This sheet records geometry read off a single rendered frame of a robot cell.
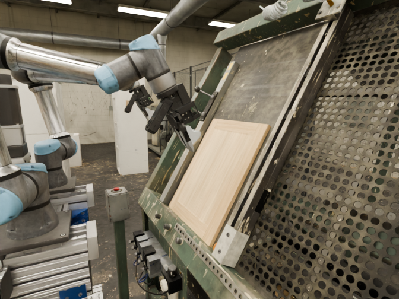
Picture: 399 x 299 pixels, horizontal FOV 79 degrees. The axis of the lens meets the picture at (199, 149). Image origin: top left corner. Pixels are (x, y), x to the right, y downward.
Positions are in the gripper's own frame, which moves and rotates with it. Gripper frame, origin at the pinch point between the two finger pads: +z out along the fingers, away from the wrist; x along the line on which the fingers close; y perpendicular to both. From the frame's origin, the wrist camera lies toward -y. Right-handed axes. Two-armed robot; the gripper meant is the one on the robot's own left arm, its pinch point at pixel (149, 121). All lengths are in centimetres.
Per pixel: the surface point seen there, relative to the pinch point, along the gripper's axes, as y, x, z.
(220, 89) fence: 45.7, -7.9, 3.2
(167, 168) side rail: -3.6, 13.0, 35.2
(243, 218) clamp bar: 1, -74, 33
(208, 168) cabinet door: 9.5, -33.0, 29.7
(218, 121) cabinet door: 30.5, -20.5, 15.8
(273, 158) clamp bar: 21, -73, 21
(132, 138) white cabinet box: 4, 356, 74
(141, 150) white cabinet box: 6, 356, 104
